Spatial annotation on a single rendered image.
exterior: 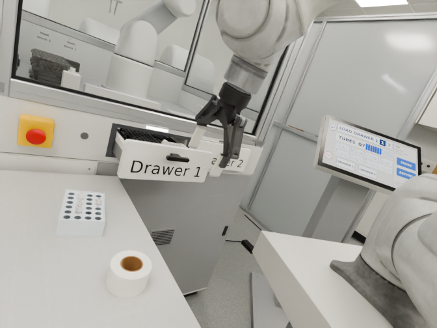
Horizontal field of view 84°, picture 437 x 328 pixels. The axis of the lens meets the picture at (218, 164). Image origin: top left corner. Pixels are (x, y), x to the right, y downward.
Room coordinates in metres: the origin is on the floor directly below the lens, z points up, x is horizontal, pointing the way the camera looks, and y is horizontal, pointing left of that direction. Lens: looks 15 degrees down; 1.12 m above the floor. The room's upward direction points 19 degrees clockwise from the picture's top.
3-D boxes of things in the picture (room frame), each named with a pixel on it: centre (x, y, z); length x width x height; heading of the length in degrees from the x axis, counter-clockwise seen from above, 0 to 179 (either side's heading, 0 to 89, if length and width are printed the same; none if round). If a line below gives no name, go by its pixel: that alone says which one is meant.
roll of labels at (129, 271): (0.35, 0.08, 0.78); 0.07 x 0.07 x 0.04
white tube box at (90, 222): (0.47, 0.25, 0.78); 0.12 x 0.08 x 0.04; 30
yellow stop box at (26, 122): (0.59, 0.47, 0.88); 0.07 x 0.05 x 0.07; 131
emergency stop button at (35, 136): (0.56, 0.45, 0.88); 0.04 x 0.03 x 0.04; 131
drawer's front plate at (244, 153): (1.02, -0.01, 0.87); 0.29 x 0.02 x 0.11; 131
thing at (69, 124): (1.21, 0.52, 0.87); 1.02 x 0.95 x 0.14; 131
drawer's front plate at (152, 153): (0.71, 0.14, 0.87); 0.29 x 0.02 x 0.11; 131
